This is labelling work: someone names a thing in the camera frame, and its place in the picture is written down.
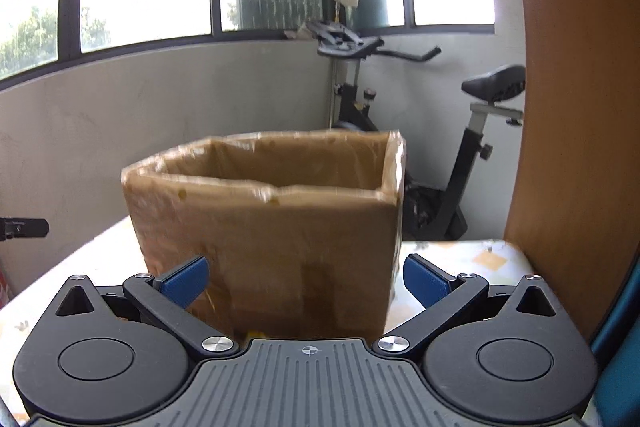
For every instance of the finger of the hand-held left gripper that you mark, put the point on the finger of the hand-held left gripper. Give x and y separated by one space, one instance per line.
25 228

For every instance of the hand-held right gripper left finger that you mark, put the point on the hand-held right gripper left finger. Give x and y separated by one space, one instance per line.
182 282

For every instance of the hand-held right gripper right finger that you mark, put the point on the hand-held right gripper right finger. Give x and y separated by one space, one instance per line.
425 279

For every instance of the taped cardboard box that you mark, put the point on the taped cardboard box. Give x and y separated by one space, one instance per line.
280 247

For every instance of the blue plastic chair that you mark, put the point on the blue plastic chair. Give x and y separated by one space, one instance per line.
620 347

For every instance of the black exercise bike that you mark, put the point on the black exercise bike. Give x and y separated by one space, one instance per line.
495 83

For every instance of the wooden board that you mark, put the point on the wooden board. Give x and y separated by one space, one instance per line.
575 107

